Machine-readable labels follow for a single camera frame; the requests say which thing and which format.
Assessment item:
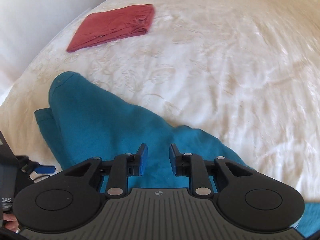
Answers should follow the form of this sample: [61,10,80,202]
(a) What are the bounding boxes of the folded red pants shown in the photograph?
[66,4,155,53]

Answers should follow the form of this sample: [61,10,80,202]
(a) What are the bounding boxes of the person's left hand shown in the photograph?
[3,213,19,232]

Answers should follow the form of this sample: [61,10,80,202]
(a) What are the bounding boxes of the cream embroidered bedspread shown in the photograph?
[1,0,319,202]

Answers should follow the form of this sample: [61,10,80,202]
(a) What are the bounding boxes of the teal blue pants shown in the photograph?
[22,72,319,239]

